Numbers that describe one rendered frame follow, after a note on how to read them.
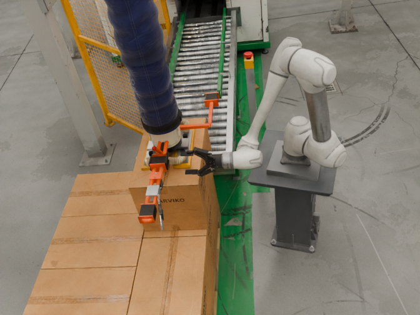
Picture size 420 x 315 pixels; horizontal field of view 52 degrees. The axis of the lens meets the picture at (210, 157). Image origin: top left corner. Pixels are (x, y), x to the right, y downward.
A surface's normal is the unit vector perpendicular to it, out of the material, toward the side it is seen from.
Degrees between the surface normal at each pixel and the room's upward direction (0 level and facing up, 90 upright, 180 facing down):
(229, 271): 0
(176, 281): 0
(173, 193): 90
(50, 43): 90
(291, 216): 90
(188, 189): 90
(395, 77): 0
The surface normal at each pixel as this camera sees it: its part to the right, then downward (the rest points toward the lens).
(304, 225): -0.32, 0.67
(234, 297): -0.14, -0.73
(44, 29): -0.05, 0.69
